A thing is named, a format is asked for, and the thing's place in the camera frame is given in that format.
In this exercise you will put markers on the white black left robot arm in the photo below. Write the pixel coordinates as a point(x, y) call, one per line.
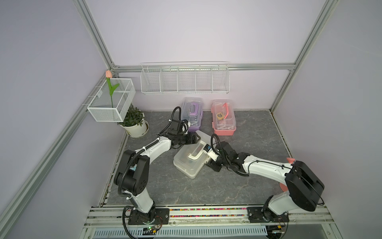
point(131, 177)

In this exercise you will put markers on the pink artificial tulip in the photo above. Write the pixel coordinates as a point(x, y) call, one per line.
point(111, 87)

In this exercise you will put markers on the long white wire basket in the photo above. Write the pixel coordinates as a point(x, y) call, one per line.
point(185, 77)

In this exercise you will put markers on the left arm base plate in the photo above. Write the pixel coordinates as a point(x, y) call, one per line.
point(157, 216)

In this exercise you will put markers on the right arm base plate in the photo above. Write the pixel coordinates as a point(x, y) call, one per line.
point(260, 215)

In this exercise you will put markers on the pink watering can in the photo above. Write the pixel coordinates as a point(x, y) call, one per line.
point(283, 186)

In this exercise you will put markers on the pink toolbox clear lid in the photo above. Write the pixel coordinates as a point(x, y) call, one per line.
point(225, 127)

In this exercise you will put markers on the yellow tape measure in pink box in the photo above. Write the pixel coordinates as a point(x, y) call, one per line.
point(221, 116)

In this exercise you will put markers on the potted green plant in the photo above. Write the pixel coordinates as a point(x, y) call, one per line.
point(134, 122)

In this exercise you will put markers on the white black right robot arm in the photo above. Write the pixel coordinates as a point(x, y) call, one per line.
point(303, 187)

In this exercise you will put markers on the white toolbox clear lid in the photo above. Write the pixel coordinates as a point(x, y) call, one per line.
point(191, 158)

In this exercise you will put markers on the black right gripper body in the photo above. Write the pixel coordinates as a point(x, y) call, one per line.
point(220, 163)

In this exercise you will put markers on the small white mesh basket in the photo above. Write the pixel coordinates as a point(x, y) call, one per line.
point(100, 105)

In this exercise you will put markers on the purple toolbox clear lid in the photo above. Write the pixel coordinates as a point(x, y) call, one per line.
point(192, 111)

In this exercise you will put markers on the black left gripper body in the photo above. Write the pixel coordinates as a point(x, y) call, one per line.
point(185, 139)

